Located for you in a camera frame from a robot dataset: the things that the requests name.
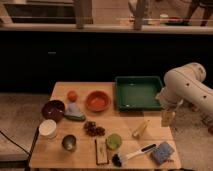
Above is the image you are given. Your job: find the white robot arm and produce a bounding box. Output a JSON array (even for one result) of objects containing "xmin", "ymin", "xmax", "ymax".
[{"xmin": 156, "ymin": 62, "xmax": 213, "ymax": 135}]

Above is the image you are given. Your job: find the red bowl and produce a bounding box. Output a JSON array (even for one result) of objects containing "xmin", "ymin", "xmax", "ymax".
[{"xmin": 85, "ymin": 91, "xmax": 111, "ymax": 112}]

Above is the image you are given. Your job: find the dark purple bowl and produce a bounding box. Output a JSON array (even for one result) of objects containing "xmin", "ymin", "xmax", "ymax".
[{"xmin": 41, "ymin": 100, "xmax": 65, "ymax": 122}]

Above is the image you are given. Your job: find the blue sponge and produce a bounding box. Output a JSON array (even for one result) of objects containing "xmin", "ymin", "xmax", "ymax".
[{"xmin": 150, "ymin": 142, "xmax": 174, "ymax": 165}]

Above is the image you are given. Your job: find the green plastic tray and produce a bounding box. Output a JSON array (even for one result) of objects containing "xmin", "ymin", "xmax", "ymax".
[{"xmin": 115, "ymin": 76, "xmax": 163, "ymax": 111}]

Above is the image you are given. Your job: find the green cup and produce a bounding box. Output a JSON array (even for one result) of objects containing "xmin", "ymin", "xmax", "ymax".
[{"xmin": 106, "ymin": 134, "xmax": 122, "ymax": 150}]

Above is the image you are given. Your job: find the white black dish brush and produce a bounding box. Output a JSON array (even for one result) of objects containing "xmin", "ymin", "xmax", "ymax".
[{"xmin": 112, "ymin": 144, "xmax": 157, "ymax": 167}]

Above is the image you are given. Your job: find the brown wooden block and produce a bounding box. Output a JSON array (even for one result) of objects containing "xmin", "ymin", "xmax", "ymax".
[{"xmin": 95, "ymin": 138, "xmax": 109, "ymax": 165}]

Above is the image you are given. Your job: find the bunch of dark grapes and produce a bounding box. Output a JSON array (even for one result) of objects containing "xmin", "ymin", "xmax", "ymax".
[{"xmin": 84, "ymin": 121, "xmax": 105, "ymax": 136}]

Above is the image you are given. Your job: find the wooden table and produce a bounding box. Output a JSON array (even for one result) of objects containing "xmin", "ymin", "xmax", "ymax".
[{"xmin": 29, "ymin": 82, "xmax": 176, "ymax": 170}]

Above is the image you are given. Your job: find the orange fruit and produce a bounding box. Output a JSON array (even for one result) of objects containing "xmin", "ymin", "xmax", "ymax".
[{"xmin": 67, "ymin": 91, "xmax": 78, "ymax": 102}]

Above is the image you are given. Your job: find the metal cup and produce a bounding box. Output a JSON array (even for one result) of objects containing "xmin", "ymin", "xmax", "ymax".
[{"xmin": 62, "ymin": 135, "xmax": 77, "ymax": 152}]

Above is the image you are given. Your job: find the white cup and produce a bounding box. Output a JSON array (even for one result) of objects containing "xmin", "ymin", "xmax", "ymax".
[{"xmin": 39, "ymin": 119, "xmax": 57, "ymax": 139}]

